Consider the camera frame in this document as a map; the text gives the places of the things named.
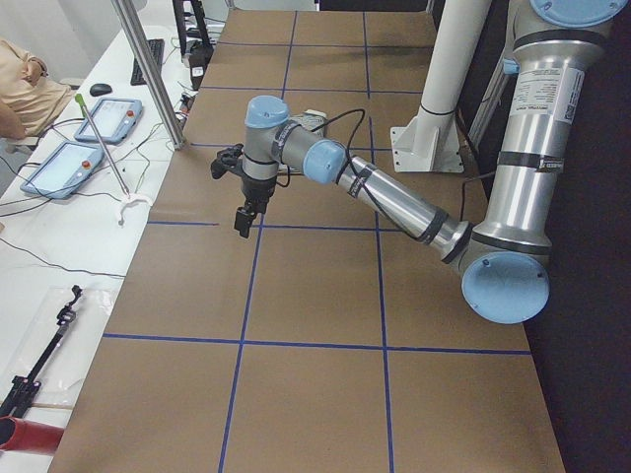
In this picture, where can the aluminium frame post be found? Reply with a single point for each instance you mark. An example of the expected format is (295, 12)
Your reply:
(138, 42)

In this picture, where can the black box with white label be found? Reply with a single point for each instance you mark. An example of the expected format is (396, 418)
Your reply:
(196, 58)

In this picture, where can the red cylinder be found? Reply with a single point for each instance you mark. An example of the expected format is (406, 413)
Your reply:
(27, 436)

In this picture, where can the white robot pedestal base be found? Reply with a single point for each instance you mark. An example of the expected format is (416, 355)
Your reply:
(429, 142)

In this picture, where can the far teach pendant tablet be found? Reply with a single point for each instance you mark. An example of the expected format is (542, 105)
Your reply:
(115, 118)

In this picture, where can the near teach pendant tablet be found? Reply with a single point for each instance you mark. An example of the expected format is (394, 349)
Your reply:
(64, 171)

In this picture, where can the person in beige shirt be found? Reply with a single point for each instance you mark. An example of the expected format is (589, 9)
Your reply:
(30, 100)

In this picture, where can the teach pendant tablet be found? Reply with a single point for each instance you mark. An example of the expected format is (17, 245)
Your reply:
(115, 118)
(64, 171)

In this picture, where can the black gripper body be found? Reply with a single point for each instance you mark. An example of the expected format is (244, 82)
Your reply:
(255, 190)

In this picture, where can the black computer mouse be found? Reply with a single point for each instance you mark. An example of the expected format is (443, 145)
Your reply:
(100, 89)

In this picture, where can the black reacher gripper tool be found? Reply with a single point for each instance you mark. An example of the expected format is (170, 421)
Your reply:
(24, 388)

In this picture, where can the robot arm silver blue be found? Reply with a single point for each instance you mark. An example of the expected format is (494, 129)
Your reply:
(502, 260)

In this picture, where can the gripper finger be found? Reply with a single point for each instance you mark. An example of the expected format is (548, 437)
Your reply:
(243, 220)

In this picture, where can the navy white striped polo shirt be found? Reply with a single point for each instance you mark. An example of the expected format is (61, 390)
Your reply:
(312, 120)

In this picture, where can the silver reacher grabber tool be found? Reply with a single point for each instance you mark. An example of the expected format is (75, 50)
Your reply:
(128, 198)

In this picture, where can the brown paper table cover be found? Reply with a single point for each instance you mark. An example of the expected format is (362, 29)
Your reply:
(326, 341)

